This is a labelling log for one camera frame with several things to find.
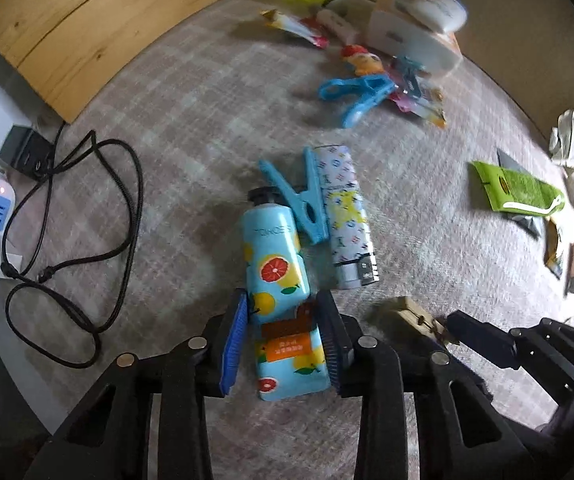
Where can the small white tube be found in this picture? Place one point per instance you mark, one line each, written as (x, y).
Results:
(339, 25)

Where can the red and yellow toy figure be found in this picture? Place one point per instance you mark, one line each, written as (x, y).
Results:
(362, 60)

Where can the white lotion tube blue cap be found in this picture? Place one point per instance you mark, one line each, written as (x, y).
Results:
(437, 12)

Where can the orange and white snack packet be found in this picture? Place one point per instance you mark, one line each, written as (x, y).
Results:
(294, 27)

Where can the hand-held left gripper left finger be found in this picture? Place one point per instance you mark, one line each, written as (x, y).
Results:
(234, 345)

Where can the orange and white tissue box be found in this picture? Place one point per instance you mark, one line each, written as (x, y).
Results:
(407, 40)

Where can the black power adapter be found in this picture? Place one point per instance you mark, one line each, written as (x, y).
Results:
(24, 150)

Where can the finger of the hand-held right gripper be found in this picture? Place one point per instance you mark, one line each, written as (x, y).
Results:
(487, 342)

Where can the crumpled white paper packaging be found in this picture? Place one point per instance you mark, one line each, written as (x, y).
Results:
(569, 137)

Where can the blue plastic clothespin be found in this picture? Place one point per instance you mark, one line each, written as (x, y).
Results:
(362, 92)
(307, 205)

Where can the silver and yellow snack packet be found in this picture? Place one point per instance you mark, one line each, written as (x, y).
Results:
(553, 250)

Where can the green squeeze tube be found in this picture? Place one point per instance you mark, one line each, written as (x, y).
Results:
(522, 190)

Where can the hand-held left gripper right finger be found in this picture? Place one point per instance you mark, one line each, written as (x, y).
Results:
(334, 347)

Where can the grey foil packet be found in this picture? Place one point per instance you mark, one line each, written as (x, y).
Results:
(529, 225)

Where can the pink plaid desktop cloth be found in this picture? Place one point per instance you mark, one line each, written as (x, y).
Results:
(192, 125)

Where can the light wooden board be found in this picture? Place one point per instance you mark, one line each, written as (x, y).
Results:
(92, 25)

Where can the blue fruit print tube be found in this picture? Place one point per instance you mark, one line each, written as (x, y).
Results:
(274, 260)

